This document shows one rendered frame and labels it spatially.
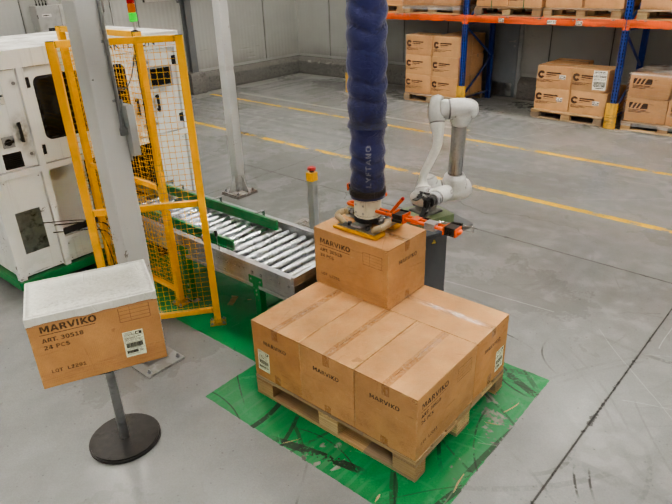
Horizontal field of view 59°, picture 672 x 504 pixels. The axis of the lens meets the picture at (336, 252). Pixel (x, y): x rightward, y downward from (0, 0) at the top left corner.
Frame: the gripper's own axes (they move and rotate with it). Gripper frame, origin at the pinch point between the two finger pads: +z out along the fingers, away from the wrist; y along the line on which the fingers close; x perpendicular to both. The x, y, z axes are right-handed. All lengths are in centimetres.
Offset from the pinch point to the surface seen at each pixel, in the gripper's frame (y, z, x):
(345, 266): 34, 34, 29
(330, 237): 17, 33, 41
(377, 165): -30.2, 17.0, 16.1
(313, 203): 33, -34, 117
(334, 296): 53, 42, 32
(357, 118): -59, 25, 24
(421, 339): 53, 50, -38
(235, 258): 50, 48, 119
